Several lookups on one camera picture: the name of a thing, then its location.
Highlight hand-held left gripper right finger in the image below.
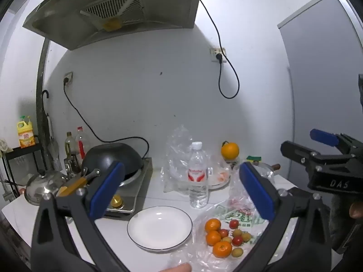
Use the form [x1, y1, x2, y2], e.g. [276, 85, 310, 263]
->
[233, 161, 332, 272]

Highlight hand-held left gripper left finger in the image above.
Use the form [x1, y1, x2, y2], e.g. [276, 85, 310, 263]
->
[31, 161, 131, 272]

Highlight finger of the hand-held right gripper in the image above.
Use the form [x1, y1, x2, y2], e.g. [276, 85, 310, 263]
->
[310, 129, 362, 156]
[281, 141, 355, 173]

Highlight printed clear plastic bag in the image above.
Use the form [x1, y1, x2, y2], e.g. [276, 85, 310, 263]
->
[170, 173, 298, 272]

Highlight white plate with dark rim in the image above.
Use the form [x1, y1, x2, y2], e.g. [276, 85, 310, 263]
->
[127, 206, 193, 251]

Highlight person's right hand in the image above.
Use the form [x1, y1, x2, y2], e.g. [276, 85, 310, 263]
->
[349, 202, 363, 220]

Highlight person's left hand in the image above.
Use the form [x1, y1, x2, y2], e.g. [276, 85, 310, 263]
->
[165, 262, 192, 272]

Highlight glass lid with brown knob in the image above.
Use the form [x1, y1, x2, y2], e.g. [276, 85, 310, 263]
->
[252, 161, 282, 187]

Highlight white dish with pink food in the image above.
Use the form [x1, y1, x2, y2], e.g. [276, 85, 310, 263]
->
[208, 161, 232, 190]

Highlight steel induction cooker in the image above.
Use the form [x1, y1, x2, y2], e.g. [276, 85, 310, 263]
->
[103, 157, 154, 214]

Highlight large orange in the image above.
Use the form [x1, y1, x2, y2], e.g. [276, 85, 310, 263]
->
[221, 141, 240, 160]

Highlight bottle with red label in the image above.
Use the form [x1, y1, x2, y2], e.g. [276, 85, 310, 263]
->
[75, 126, 91, 160]

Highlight cooking oil bottle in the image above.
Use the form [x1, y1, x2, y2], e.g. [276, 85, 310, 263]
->
[65, 132, 78, 170]

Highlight clear water bottle red label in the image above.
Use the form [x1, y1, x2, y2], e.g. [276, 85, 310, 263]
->
[188, 142, 209, 209]

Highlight steel kettle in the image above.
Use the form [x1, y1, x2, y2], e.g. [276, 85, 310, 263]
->
[24, 169, 69, 206]

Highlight crumpled clear plastic bag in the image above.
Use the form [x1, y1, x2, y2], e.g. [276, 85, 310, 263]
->
[161, 125, 212, 193]

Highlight black umbrella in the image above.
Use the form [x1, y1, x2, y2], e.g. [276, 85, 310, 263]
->
[41, 90, 61, 170]

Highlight black metal rack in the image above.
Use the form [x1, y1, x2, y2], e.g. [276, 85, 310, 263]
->
[0, 143, 47, 202]

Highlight yellow detergent bottle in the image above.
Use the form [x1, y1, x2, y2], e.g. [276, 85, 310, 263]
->
[17, 116, 36, 148]

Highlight pale cloth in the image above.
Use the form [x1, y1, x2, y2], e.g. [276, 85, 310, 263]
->
[0, 139, 13, 158]

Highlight grey vertical pipe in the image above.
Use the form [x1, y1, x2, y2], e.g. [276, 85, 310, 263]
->
[35, 38, 52, 162]

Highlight steel range hood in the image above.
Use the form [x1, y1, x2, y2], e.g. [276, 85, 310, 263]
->
[23, 0, 205, 51]

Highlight black wok with wooden handle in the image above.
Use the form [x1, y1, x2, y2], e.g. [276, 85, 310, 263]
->
[55, 143, 145, 197]

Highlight black cooker power cable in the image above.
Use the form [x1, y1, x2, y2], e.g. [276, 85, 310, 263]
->
[63, 76, 150, 159]

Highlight black range hood cable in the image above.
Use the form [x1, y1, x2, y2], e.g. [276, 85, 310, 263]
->
[199, 0, 240, 100]

